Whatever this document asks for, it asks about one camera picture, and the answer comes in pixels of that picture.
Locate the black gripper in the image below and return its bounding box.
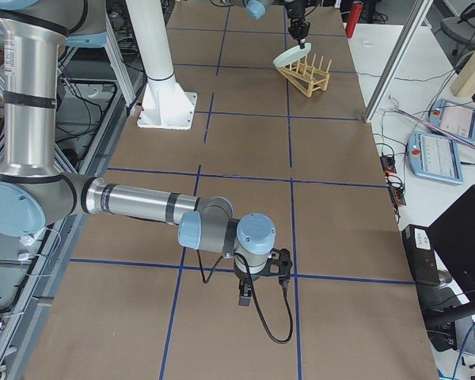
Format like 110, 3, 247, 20
234, 249, 292, 306
284, 0, 310, 49

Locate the light green ceramic plate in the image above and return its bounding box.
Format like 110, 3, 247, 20
272, 43, 312, 67

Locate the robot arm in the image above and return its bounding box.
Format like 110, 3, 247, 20
211, 0, 321, 51
0, 1, 292, 306

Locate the wooden dish rack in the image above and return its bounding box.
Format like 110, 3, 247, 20
276, 55, 332, 98

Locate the red cylinder bottle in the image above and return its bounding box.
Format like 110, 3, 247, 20
345, 1, 363, 39

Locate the pink rod white stand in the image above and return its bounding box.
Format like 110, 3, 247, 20
393, 98, 475, 150

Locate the blue teach pendant near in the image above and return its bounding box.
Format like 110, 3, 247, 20
407, 131, 463, 184

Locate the blue teach pendant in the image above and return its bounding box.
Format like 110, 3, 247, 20
407, 131, 463, 184
428, 98, 475, 143

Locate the blue teach pendant far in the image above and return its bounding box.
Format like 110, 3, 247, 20
428, 98, 475, 143

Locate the black laptop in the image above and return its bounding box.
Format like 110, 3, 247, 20
401, 184, 475, 329

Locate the aluminium frame post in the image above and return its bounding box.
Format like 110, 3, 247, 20
363, 0, 433, 123

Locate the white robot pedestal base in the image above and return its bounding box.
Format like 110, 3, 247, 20
126, 0, 197, 131

